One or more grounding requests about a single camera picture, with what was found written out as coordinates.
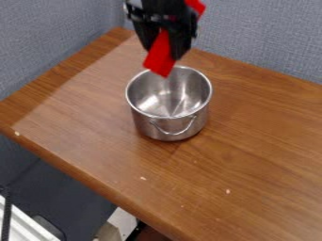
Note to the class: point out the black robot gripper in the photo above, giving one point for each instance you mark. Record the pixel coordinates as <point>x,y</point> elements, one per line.
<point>172,14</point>

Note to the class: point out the red rectangular block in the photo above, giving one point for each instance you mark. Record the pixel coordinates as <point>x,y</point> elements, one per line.
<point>160,61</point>

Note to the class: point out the stainless steel pot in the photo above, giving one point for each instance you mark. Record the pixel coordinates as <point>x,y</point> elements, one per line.
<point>170,106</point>

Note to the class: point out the black metal chair frame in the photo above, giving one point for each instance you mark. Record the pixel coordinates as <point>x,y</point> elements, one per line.
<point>6,227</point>

